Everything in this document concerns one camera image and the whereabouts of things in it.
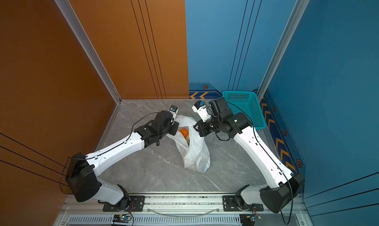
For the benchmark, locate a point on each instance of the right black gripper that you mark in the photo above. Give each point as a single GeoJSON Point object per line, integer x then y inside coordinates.
{"type": "Point", "coordinates": [202, 129]}

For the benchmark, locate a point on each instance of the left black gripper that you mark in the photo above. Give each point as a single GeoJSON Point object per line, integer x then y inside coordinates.
{"type": "Point", "coordinates": [175, 126]}

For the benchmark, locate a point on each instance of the teal plastic basket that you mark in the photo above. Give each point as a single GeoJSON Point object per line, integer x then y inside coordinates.
{"type": "Point", "coordinates": [248, 103]}

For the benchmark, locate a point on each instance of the white plastic bag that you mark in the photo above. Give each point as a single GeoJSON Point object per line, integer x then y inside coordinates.
{"type": "Point", "coordinates": [193, 149]}

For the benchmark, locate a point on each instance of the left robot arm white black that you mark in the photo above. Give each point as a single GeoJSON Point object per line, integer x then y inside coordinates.
{"type": "Point", "coordinates": [84, 170]}

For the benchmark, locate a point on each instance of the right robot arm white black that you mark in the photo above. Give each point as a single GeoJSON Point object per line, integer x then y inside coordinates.
{"type": "Point", "coordinates": [282, 184]}

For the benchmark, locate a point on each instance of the orange fruit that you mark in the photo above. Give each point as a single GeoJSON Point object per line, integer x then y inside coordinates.
{"type": "Point", "coordinates": [184, 132]}

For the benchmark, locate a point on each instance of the right circuit board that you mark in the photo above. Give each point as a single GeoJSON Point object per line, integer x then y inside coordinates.
{"type": "Point", "coordinates": [249, 219]}

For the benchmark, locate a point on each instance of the left green circuit board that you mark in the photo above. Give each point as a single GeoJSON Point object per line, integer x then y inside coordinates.
{"type": "Point", "coordinates": [122, 220]}

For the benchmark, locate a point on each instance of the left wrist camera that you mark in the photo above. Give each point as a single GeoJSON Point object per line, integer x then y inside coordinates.
{"type": "Point", "coordinates": [173, 110]}

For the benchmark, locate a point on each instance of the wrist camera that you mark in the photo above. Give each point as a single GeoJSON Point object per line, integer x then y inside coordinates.
{"type": "Point", "coordinates": [173, 110]}
{"type": "Point", "coordinates": [201, 109]}

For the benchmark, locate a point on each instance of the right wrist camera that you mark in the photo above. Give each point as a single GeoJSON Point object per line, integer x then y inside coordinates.
{"type": "Point", "coordinates": [201, 109]}

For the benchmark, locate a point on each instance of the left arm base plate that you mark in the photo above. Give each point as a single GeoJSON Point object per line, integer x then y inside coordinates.
{"type": "Point", "coordinates": [134, 203]}

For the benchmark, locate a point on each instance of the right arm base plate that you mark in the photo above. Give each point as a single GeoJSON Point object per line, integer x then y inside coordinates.
{"type": "Point", "coordinates": [229, 203]}

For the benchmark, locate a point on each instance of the aluminium mounting rail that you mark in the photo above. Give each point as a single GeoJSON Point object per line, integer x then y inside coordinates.
{"type": "Point", "coordinates": [180, 209]}

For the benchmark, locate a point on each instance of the right aluminium corner post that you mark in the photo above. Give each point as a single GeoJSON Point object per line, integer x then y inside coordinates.
{"type": "Point", "coordinates": [288, 32]}

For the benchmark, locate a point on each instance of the aluminium corner post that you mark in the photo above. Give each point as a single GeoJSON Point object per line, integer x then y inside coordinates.
{"type": "Point", "coordinates": [73, 21]}
{"type": "Point", "coordinates": [288, 32]}

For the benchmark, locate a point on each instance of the left aluminium corner post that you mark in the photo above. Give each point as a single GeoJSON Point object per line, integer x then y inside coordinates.
{"type": "Point", "coordinates": [73, 21]}

